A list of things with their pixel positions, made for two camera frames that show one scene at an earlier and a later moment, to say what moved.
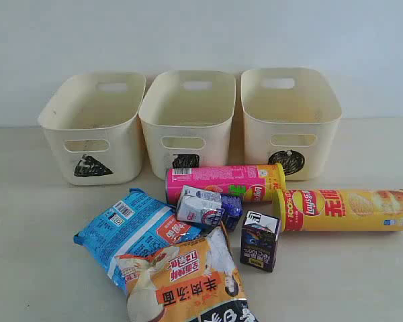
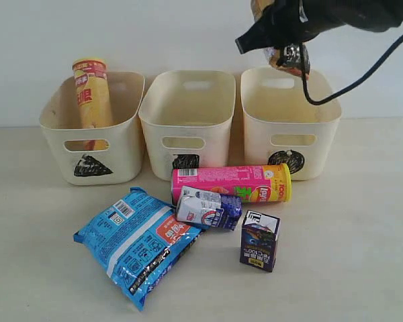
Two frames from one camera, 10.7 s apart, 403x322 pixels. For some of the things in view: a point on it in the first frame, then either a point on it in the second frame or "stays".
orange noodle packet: [195, 281] -> [288, 56]
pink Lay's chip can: [253, 183] stays
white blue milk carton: [205, 206] stays
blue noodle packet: [137, 222] stays
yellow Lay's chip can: [344, 210] -> [94, 98]
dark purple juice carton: [259, 240] stays
